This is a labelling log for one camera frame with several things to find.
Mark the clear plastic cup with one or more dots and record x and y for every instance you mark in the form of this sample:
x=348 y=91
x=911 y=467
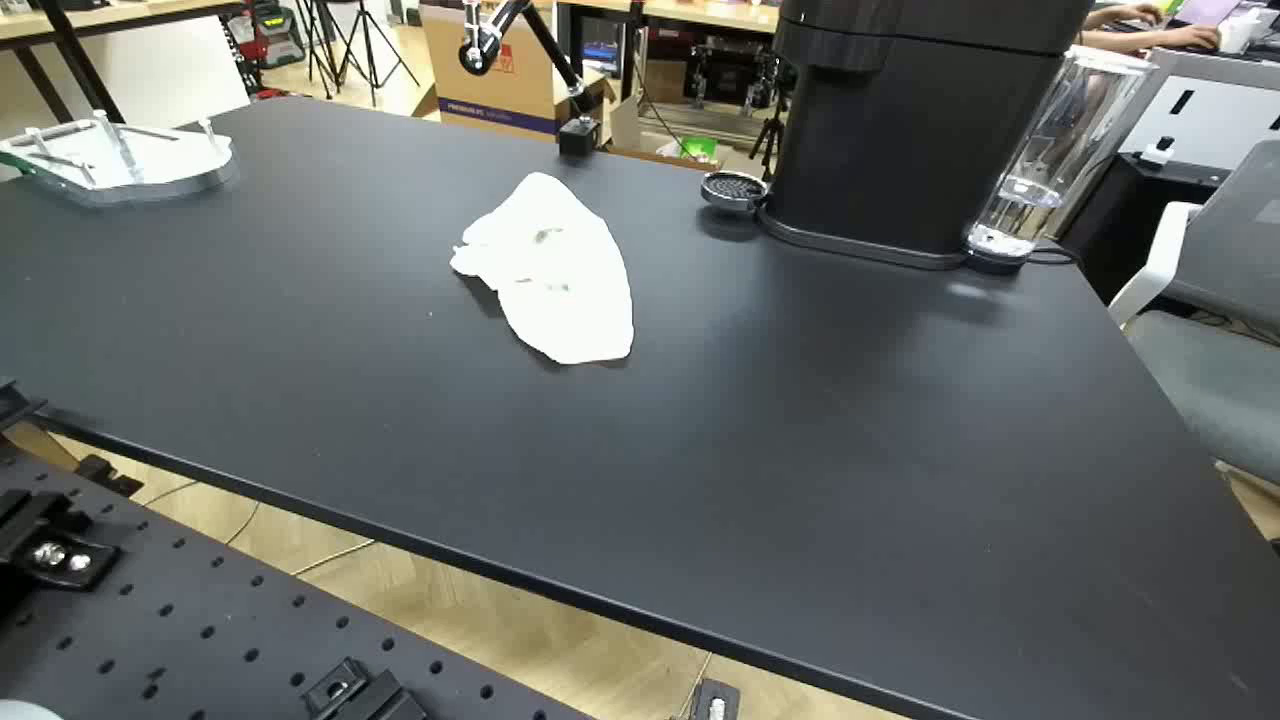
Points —
x=1067 y=134

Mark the brown cardboard box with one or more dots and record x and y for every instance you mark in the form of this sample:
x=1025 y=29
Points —
x=503 y=92

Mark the person's forearm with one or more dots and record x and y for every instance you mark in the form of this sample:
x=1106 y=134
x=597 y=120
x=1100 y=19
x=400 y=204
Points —
x=1144 y=38

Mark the wooden background table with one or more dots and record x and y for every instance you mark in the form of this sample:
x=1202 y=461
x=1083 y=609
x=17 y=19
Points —
x=707 y=14

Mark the grey office chair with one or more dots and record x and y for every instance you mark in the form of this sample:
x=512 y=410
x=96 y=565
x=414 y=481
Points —
x=1215 y=372

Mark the black camera tripod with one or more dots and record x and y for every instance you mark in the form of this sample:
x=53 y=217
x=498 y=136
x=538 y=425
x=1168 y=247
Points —
x=360 y=32

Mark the black perforated mounting board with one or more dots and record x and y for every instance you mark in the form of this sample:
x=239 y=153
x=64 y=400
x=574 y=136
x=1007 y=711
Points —
x=174 y=624

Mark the wooden desk with black legs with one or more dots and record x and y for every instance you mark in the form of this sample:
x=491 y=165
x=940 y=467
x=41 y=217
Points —
x=123 y=14

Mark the black mounting bracket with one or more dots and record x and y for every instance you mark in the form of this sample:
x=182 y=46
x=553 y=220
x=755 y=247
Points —
x=360 y=690

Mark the white panel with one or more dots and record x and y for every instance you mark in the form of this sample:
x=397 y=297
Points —
x=162 y=65

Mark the black bracket with silver screws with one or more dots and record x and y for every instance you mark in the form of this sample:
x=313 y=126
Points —
x=53 y=533

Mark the white cloth with green floral print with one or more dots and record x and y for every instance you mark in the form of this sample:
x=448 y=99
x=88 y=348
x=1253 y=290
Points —
x=563 y=280

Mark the small black bracket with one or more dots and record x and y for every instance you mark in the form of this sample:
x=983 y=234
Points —
x=712 y=700

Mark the clear glass dish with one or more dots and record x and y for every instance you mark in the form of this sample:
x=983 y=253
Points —
x=135 y=160

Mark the white desk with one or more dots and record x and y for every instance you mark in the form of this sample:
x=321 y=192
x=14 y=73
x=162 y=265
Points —
x=1225 y=120

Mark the large black robot base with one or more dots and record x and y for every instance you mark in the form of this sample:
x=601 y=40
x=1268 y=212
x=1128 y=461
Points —
x=907 y=134

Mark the small round black lid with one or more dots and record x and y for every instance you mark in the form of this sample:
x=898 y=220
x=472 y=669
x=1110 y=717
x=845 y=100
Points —
x=735 y=192

